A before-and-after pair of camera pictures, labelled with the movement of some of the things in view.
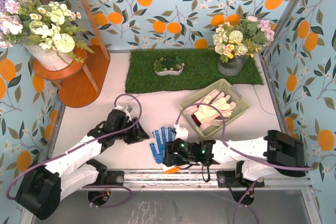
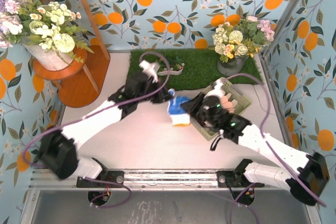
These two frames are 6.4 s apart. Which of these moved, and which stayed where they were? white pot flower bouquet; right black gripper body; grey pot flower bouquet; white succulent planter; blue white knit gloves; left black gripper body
Moved: left black gripper body; blue white knit gloves; right black gripper body
Stayed: white succulent planter; grey pot flower bouquet; white pot flower bouquet
